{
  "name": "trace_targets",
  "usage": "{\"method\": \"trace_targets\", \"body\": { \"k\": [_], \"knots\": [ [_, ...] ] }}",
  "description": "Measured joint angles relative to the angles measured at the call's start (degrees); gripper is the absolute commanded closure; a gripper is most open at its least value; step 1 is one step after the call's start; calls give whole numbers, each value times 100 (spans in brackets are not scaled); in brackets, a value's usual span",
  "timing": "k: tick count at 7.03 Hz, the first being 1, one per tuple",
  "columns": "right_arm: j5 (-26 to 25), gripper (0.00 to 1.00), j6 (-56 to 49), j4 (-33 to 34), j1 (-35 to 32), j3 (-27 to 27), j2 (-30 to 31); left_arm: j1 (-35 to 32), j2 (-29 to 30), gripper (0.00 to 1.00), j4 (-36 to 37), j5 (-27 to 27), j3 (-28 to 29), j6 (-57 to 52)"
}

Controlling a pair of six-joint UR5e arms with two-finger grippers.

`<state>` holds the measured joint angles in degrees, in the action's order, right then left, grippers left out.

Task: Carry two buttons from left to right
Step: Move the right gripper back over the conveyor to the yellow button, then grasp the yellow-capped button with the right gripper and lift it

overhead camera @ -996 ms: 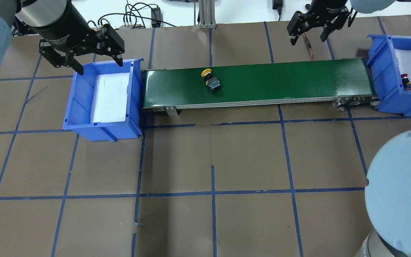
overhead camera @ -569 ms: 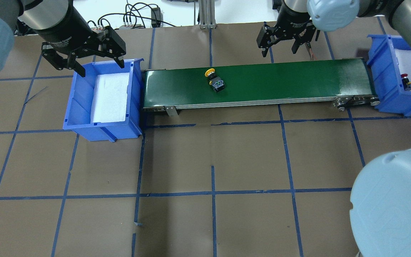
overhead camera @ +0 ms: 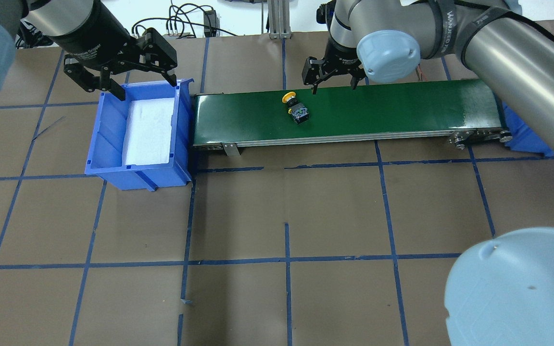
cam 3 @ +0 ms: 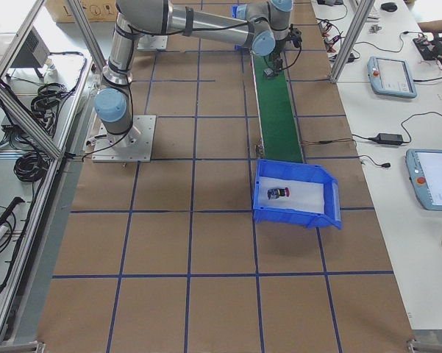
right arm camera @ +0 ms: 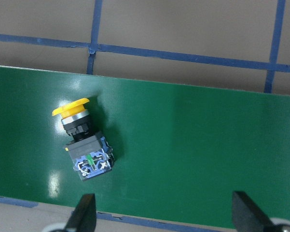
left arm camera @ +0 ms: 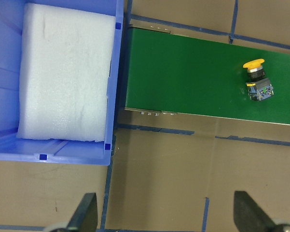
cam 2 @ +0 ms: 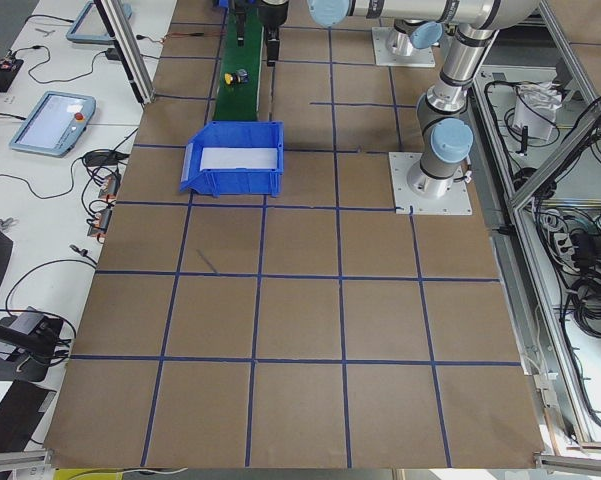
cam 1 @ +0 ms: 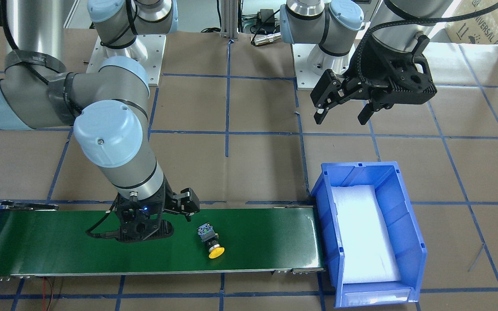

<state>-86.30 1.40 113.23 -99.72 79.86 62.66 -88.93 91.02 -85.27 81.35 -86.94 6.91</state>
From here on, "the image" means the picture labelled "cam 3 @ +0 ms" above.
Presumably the black power adapter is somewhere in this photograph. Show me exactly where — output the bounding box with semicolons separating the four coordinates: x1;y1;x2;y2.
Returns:
375;133;404;146

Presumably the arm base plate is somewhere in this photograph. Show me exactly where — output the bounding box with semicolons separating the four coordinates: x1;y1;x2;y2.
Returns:
90;115;156;163
137;35;168;51

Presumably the black coiled cable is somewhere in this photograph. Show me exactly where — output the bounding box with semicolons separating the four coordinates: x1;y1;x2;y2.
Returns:
13;152;47;183

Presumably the green conveyor belt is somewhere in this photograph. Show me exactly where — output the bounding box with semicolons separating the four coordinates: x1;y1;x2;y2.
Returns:
252;55;303;163

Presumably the teach pendant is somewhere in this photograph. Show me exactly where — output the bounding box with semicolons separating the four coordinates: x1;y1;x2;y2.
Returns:
367;56;417;99
405;149;442;211

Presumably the grey control box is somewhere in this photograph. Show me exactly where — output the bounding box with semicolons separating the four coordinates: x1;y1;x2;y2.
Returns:
10;27;50;68

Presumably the red black wire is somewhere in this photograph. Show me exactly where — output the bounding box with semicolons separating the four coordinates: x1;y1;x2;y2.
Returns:
299;138;357;148

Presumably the red emergency stop button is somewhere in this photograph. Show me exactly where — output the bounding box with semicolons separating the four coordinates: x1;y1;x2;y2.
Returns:
267;187;290;200

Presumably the far teach pendant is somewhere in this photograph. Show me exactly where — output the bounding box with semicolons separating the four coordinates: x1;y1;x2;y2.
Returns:
367;56;417;99

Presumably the black computer mouse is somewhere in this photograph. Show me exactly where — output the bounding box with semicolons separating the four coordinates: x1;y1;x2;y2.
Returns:
380;1;398;13

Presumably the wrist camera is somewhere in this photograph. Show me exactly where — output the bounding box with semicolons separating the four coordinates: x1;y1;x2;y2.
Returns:
289;27;302;49

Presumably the blue destination bin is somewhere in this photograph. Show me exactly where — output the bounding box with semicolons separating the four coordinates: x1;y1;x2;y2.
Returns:
253;160;342;229

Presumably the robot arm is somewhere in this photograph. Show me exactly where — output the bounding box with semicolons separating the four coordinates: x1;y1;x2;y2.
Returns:
94;1;171;142
108;1;293;74

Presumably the cardboard box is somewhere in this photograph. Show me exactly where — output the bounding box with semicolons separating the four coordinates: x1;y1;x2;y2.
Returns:
44;0;118;23

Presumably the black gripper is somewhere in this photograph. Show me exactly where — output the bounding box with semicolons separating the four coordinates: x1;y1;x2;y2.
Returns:
270;38;288;68

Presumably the blue source bin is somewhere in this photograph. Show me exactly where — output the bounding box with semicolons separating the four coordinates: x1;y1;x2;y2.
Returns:
227;4;252;47

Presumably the yellow push button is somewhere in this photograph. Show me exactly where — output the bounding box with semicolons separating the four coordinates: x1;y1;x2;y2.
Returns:
263;68;278;79

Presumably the white foam pad destination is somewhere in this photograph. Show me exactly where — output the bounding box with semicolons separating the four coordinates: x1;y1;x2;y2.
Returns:
257;176;324;214

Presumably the near teach pendant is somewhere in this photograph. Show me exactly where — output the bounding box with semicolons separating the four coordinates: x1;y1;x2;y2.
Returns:
405;149;442;211

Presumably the aluminium frame post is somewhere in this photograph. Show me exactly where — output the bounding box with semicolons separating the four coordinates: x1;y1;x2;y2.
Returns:
329;0;374;83

